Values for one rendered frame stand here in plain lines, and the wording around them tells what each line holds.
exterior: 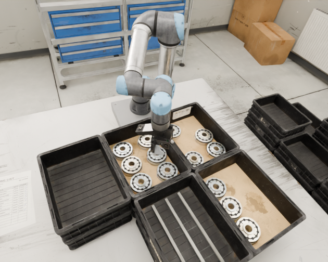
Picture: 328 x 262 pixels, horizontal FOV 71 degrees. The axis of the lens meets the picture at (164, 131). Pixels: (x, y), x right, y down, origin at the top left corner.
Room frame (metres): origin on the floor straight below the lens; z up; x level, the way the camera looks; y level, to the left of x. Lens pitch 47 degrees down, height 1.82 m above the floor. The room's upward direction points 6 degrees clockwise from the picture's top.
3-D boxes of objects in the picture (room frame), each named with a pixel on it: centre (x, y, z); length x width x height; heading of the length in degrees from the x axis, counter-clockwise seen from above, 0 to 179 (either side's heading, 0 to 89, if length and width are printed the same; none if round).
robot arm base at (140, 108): (1.16, 0.17, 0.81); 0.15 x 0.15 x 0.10
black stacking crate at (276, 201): (0.51, -0.39, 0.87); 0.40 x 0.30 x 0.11; 34
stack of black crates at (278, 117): (1.49, -0.95, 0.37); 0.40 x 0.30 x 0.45; 28
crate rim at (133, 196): (0.67, 0.09, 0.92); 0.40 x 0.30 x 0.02; 34
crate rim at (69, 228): (0.50, 0.33, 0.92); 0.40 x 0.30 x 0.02; 34
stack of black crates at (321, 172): (1.14, -1.15, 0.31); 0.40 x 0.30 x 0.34; 29
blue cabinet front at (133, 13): (2.81, 0.22, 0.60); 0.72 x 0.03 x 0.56; 119
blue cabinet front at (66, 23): (2.43, 0.92, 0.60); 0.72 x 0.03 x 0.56; 119
